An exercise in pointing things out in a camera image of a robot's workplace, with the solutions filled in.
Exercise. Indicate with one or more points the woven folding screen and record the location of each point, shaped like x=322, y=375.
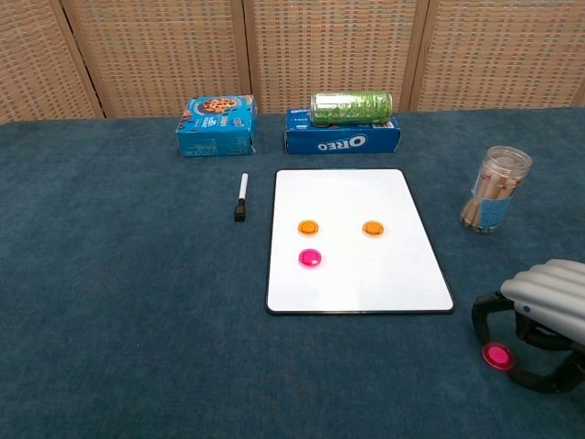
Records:
x=160, y=55

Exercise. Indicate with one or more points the blue table cover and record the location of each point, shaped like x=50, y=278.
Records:
x=114, y=297

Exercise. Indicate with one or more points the light blue cookie box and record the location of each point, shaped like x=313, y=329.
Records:
x=215, y=137

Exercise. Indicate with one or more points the yellow round magnet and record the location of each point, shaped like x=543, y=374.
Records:
x=308, y=227
x=373, y=228

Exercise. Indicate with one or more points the green drink can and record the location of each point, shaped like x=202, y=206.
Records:
x=352, y=107

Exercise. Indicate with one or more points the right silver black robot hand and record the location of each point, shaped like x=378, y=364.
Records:
x=553, y=292

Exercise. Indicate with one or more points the white magnetic whiteboard black frame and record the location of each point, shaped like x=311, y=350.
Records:
x=388, y=283

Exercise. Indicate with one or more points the clear jar of wafer rolls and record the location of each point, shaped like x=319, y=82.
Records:
x=489, y=201

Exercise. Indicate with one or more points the red round magnet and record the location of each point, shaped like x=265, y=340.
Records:
x=497, y=355
x=311, y=257

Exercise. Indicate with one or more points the dark blue Oreo box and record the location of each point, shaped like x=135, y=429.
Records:
x=343, y=142

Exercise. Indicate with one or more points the white marker black cap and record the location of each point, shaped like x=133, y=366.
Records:
x=243, y=187

